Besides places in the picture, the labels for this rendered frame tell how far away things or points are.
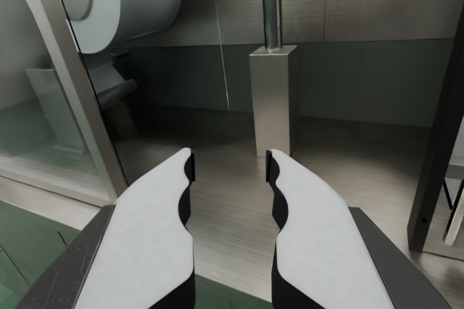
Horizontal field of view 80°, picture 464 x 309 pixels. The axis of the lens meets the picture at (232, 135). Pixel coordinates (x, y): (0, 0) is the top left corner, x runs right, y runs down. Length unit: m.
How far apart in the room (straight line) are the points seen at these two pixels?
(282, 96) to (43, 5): 0.46
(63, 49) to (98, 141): 0.17
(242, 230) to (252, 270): 0.09
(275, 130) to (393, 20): 0.40
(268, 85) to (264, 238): 0.33
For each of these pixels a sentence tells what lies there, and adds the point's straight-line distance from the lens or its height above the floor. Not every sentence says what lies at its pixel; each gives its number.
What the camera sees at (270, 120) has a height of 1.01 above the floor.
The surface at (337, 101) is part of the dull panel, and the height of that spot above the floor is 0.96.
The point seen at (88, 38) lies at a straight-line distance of 0.58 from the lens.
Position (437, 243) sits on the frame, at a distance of 0.56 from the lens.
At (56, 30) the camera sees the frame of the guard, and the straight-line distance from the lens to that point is 0.53.
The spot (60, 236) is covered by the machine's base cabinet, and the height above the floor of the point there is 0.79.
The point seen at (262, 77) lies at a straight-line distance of 0.65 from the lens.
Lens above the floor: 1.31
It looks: 28 degrees down
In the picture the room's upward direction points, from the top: 7 degrees counter-clockwise
